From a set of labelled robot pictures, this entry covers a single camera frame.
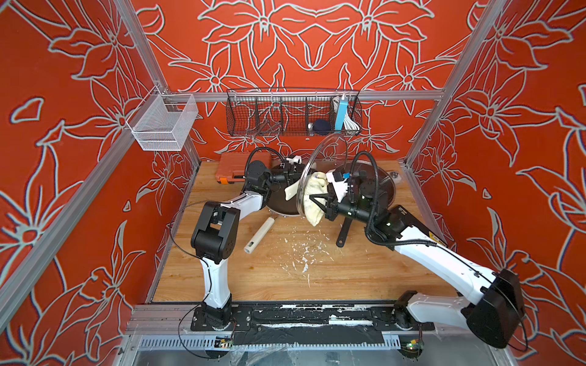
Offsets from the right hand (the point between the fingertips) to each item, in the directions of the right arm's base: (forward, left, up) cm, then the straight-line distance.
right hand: (307, 197), depth 68 cm
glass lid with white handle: (+47, -14, -26) cm, 55 cm away
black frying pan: (+29, -37, -23) cm, 53 cm away
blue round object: (+40, -7, -2) cm, 41 cm away
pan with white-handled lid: (+1, +6, -3) cm, 7 cm away
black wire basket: (+48, +10, -1) cm, 49 cm away
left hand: (+8, -2, 0) cm, 8 cm away
